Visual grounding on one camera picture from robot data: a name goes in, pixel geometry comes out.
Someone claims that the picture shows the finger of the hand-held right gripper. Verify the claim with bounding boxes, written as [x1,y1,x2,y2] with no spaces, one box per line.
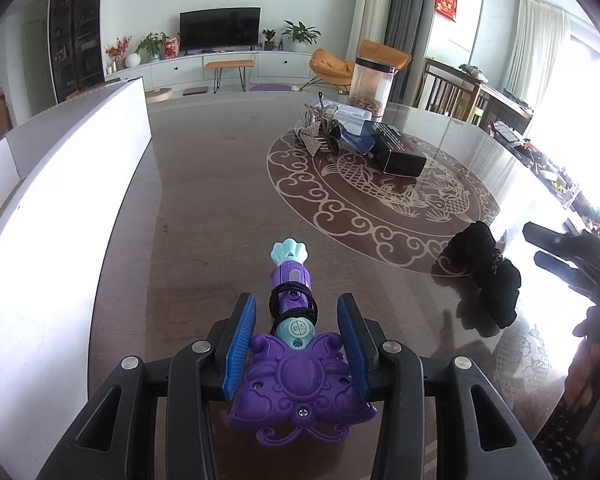
[534,251,599,307]
[522,221,589,262]

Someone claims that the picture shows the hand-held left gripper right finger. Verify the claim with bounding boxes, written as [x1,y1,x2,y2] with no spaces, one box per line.
[336,292,556,480]

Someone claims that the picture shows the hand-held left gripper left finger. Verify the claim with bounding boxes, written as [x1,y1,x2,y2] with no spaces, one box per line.
[35,292,258,480]

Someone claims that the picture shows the black elastic hair tie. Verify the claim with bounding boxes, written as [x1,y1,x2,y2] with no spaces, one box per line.
[267,282,319,329]

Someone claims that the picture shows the purple butterfly toy wand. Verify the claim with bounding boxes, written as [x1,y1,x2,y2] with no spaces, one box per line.
[225,239,378,448]

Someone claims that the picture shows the black velvet scrunchie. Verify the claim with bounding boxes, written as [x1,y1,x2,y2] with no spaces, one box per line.
[432,220,523,328]

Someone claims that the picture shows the person's right hand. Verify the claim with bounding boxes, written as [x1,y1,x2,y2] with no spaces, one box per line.
[562,316,600,408]

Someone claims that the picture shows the dark wooden side cabinet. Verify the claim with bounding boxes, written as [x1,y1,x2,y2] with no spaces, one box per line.
[474,80,534,137]

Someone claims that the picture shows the dotted dark clothing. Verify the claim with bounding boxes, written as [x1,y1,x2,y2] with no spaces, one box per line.
[532,404,600,480]

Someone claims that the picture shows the black rectangular box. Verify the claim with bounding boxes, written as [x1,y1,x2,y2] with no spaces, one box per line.
[367,120,428,178]

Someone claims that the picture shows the dark wooden chair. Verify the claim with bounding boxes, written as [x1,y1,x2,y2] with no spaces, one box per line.
[417,57,482,122]

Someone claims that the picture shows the white sheer curtain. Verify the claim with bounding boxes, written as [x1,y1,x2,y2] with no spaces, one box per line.
[502,0,571,112]

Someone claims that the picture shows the blue flat packet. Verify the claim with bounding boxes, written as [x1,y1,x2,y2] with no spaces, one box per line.
[339,118,386,156]

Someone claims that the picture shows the patterned ribbon hair bow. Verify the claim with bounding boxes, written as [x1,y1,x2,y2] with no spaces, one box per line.
[292,92,344,159]

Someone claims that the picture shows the clear jar with black lid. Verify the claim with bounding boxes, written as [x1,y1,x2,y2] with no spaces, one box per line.
[348,55,398,111]

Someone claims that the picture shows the clear plastic packet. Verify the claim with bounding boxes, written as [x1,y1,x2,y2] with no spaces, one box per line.
[325,102,376,124]

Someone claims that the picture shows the round wooden stool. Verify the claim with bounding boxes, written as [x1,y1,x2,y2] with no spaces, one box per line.
[144,87,175,106]

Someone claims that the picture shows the grey curtain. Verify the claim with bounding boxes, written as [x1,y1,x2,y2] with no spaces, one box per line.
[383,0,441,107]

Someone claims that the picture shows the orange shell chair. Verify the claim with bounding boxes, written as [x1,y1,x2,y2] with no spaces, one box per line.
[300,38,412,95]

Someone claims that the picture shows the wooden bench with metal legs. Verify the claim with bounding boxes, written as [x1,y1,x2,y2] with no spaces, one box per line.
[203,58,256,95]

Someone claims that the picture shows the white television cabinet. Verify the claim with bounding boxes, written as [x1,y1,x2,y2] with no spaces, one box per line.
[105,50,327,94]

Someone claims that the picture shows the standing air conditioner with cover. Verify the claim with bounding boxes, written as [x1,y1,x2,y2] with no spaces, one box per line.
[347,0,394,62]

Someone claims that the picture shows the green potted plant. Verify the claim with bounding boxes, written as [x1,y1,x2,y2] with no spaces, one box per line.
[134,32,167,64]

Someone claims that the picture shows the large leafy potted plant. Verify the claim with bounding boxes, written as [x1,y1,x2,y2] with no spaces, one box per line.
[281,20,322,54]

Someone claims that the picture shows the black flat television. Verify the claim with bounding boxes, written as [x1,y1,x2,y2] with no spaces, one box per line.
[179,7,262,54]

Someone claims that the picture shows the red flowers in vase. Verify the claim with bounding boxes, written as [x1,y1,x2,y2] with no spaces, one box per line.
[104,35,142,74]

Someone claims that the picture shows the dark display shelf cabinet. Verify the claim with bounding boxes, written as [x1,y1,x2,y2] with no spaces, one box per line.
[47,0,106,106]

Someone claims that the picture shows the red wall hanging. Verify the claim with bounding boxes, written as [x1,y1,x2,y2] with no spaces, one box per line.
[435,0,460,24]

